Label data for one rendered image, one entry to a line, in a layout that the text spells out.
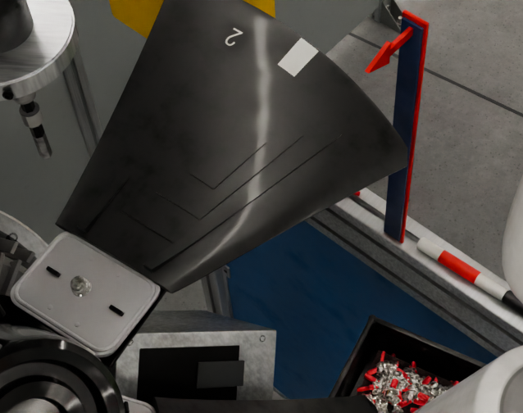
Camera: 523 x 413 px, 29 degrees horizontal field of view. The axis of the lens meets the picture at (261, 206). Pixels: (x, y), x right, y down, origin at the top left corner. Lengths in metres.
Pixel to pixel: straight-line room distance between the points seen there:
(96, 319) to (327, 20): 1.67
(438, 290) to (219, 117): 0.44
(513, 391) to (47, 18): 0.29
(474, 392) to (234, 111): 0.31
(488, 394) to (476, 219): 1.65
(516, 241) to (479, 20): 2.07
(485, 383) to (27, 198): 1.36
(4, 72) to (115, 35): 1.28
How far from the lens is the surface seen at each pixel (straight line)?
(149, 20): 1.11
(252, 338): 0.88
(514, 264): 0.49
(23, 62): 0.48
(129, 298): 0.70
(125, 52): 1.80
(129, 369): 0.83
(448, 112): 2.34
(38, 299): 0.71
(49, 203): 1.88
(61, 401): 0.65
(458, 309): 1.12
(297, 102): 0.77
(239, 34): 0.79
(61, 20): 0.49
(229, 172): 0.73
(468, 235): 2.15
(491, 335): 1.12
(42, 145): 0.56
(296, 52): 0.79
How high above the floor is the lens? 1.80
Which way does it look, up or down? 56 degrees down
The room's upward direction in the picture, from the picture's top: 5 degrees counter-clockwise
